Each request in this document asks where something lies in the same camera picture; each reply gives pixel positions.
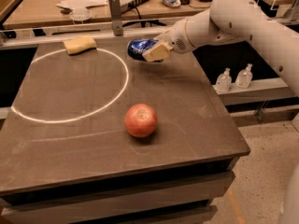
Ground lower cabinet drawer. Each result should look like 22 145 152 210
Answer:
93 204 219 224

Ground cabinet drawer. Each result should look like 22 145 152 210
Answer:
93 204 219 224
3 171 235 224

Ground red apple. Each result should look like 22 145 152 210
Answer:
124 104 158 138

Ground grey power strip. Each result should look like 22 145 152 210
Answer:
120 0 149 13

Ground right clear sanitizer bottle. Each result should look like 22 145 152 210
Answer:
235 63 253 89

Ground left clear sanitizer bottle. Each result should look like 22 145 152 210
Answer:
215 68 232 92

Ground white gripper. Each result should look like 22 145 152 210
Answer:
142 19 189 62

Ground blue pepsi can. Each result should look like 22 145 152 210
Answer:
127 39 157 62

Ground upper cabinet drawer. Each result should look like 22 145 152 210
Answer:
3 171 235 224

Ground left grey metal post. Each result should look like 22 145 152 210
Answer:
108 0 123 36

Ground clear sanitizer bottle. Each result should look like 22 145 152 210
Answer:
215 68 232 92
235 63 253 89

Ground clear plastic lid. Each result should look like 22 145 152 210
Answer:
69 7 92 21

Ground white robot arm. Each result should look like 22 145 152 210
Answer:
157 0 299 224

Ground white papers on desk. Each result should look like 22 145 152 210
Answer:
57 0 108 9

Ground yellow sponge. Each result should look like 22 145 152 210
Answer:
64 35 97 55

